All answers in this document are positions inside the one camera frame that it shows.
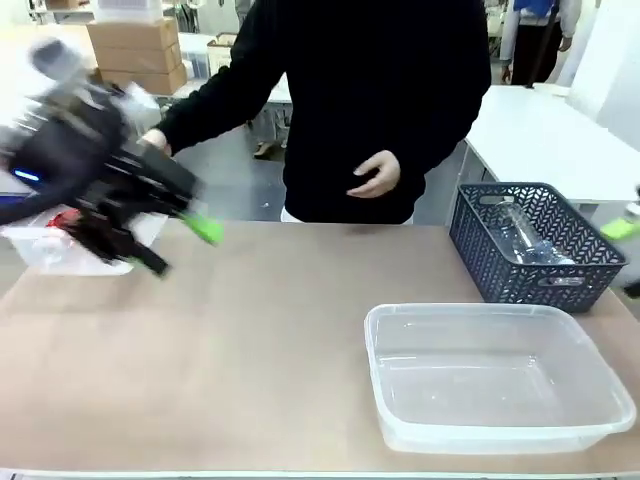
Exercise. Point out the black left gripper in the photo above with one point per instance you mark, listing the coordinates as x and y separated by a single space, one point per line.
167 177

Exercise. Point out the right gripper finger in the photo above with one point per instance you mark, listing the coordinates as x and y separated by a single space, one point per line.
620 229
633 291

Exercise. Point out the clear plastic bottle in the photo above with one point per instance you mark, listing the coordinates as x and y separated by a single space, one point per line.
520 230

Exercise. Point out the red waste item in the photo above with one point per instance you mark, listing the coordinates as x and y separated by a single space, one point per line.
64 221

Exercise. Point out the clear plastic bin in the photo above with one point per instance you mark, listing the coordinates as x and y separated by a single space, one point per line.
45 255
500 340

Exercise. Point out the navy plastic basket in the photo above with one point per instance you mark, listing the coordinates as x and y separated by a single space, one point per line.
500 280

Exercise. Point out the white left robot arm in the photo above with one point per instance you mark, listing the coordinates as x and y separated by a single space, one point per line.
65 115

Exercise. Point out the person's right forearm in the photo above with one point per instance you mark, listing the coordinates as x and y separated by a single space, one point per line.
205 107

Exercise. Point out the person's right hand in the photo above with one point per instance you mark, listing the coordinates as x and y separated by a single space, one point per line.
156 140

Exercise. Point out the person's left hand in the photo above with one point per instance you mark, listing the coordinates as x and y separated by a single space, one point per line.
380 175

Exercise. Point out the white side table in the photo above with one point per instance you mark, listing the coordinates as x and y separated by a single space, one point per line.
540 135

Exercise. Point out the white folding table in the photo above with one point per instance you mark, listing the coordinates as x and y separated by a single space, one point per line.
280 92

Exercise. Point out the clear storage box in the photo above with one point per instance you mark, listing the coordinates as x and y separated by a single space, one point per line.
195 55

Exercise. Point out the bystander in white jacket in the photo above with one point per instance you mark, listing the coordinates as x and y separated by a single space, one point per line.
535 40

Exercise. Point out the large cardboard box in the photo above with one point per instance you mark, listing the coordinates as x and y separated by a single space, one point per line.
132 34

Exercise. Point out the white storage box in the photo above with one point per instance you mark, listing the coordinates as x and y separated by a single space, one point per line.
127 9

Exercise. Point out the person in black sweater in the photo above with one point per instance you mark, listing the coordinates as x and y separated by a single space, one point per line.
370 90

